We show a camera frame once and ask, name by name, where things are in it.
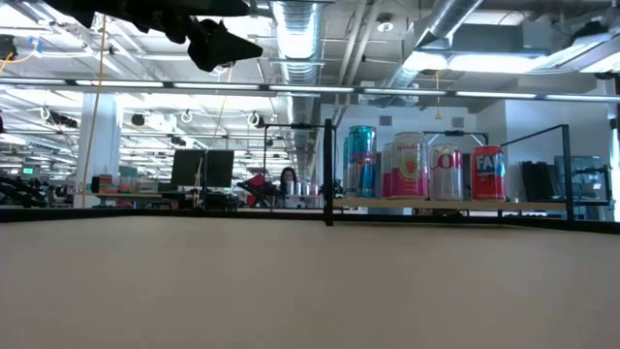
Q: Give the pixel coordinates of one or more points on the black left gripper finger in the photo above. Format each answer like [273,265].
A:
[218,46]

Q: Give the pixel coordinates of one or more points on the silver Diet Coke can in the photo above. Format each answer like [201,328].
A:
[445,172]

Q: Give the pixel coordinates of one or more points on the red Fanta can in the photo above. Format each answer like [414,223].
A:
[488,174]

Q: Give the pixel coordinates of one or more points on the long ceiling light bar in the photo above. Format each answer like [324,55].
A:
[218,86]

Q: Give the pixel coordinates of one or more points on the red black machine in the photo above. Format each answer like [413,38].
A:
[257,184]

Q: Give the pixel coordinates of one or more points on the person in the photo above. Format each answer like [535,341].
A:
[288,179]

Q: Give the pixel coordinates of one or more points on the background desk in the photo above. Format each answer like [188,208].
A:
[131,196]

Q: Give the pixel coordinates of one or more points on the black background machine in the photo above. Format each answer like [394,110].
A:
[19,191]

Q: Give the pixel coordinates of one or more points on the black panel stack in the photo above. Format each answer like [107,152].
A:
[537,179]

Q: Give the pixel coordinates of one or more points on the silver round ceiling duct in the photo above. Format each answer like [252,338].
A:
[298,39]

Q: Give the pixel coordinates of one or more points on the black aluminium table frame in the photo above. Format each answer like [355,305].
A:
[145,213]

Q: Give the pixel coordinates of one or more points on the silver slanted ceiling duct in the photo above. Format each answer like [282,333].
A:
[436,29]

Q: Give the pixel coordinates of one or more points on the black background door frame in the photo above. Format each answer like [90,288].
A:
[455,133]

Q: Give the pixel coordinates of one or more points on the grey rectangular ceiling duct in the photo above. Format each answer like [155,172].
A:
[489,36]

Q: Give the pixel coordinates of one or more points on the wooden shelf with black frame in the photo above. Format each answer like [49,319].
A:
[533,205]

